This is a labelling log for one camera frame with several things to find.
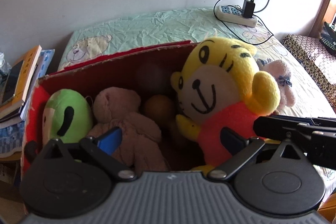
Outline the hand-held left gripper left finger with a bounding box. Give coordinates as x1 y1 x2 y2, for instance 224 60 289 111
39 126 137 182

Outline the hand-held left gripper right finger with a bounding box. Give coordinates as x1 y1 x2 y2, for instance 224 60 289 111
207 127 306 182

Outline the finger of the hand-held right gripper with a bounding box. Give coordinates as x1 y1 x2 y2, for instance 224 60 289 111
253 115 315 141

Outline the brown teddy bear plush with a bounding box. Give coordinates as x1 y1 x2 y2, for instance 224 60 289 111
88 87 169 172

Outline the green plush toy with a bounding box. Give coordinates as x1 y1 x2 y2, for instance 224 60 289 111
42 90 94 146

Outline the yellow tiger plush toy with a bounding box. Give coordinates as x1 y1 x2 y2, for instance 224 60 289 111
170 37 281 172

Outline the red cardboard box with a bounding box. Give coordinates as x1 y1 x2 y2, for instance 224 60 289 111
20 40 208 215

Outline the pale pink bow plush toy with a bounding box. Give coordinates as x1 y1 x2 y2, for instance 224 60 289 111
256 59 297 111

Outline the orange ball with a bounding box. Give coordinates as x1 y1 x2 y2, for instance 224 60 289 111
143 95 175 125

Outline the dark ball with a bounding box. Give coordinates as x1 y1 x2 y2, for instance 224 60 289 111
135 61 174 96

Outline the stack of books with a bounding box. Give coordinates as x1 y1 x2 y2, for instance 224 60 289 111
0 49 55 155

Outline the yellow cover book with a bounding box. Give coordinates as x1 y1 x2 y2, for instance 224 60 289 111
2 45 43 107

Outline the dark green ridged object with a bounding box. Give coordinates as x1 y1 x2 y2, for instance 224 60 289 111
319 21 336 53

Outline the smartphone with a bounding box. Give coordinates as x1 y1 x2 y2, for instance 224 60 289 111
1 59 25 104

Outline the white power strip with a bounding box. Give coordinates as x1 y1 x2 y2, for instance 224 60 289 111
214 5 258 28

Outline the black charger adapter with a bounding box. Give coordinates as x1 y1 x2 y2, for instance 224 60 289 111
241 0 256 19

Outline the clear plastic bag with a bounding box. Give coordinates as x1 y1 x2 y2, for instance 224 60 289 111
0 52 11 78

